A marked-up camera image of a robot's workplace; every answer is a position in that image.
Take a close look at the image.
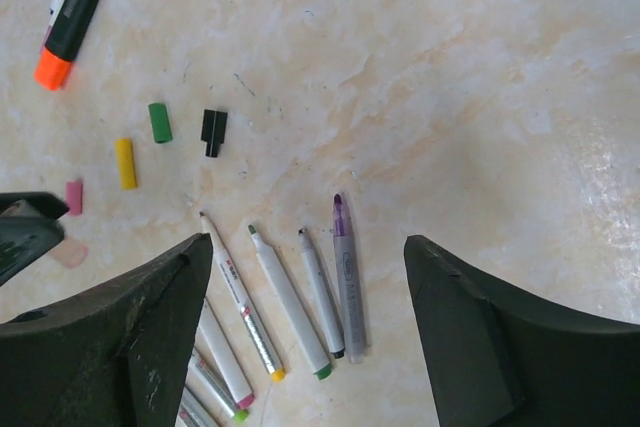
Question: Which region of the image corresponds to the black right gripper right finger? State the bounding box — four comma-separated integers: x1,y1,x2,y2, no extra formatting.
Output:
404,235,639,426

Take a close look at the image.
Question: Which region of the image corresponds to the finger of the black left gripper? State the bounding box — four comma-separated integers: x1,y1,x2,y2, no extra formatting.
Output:
1,192,69,285

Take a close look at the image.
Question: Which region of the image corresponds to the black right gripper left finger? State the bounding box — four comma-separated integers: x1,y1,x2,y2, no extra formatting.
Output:
1,234,212,426

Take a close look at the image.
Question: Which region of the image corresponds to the clear pink pen cap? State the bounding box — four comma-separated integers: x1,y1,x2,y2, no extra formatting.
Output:
49,238,88,268

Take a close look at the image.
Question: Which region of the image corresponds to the pink marker cap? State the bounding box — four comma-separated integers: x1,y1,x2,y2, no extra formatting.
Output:
65,179,84,216

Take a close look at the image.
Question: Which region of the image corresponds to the light green capped marker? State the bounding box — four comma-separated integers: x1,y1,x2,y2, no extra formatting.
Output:
189,348,249,424

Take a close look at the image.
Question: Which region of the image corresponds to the pink capped marker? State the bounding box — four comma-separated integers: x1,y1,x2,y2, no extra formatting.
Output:
198,299,255,409

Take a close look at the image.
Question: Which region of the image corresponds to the yellow capped marker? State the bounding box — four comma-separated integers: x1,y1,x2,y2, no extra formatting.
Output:
199,211,286,383

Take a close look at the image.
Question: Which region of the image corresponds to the dark green marker cap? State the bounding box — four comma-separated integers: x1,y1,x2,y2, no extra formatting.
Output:
148,102,173,144

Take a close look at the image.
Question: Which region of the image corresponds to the grey purple pen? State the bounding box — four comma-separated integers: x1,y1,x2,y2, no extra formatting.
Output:
333,194,366,364

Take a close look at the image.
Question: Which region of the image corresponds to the dark green capped marker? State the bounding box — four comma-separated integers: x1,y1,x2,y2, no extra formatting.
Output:
248,224,332,381

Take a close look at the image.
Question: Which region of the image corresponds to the black capped white marker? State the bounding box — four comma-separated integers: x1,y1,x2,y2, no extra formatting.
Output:
298,228,345,359

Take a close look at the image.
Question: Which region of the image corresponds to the orange highlighter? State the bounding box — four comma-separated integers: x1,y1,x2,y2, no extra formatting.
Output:
34,0,99,91

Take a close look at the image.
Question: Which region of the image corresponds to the black marker cap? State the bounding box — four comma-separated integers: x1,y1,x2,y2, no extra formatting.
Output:
201,109,228,158

